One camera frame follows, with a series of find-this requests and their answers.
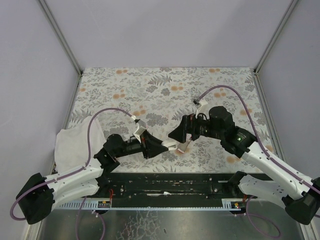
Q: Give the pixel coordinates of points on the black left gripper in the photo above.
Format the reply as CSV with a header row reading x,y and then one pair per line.
x,y
145,146

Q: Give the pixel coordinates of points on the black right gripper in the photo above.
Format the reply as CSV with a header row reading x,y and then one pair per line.
x,y
188,128

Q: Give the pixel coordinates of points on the red white staple box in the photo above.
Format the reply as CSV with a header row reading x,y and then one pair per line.
x,y
182,147

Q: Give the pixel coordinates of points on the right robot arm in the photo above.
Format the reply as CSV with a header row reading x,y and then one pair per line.
x,y
295,192

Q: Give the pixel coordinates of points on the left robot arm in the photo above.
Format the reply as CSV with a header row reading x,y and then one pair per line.
x,y
42,194

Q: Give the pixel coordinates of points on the floral patterned table mat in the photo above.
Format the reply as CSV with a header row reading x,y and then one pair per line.
x,y
160,96

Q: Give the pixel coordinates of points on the white cloth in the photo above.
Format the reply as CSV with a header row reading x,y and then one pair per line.
x,y
74,145

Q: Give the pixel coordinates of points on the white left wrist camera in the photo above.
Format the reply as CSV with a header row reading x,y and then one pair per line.
x,y
141,127

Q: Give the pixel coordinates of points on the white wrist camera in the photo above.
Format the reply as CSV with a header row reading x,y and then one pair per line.
x,y
141,127
200,104

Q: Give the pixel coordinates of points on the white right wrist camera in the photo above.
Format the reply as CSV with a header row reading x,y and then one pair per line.
x,y
200,104

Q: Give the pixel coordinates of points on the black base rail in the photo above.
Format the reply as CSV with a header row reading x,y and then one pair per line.
x,y
168,190

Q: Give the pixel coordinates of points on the right aluminium frame post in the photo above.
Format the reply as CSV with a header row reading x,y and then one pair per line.
x,y
280,27

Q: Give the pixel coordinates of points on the aluminium frame post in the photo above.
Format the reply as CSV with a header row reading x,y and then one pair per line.
x,y
280,27
47,12

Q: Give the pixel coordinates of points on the white cable duct strip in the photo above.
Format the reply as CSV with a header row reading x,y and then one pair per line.
x,y
88,204

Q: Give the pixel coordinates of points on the left aluminium frame post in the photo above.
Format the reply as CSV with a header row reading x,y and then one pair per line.
x,y
47,12

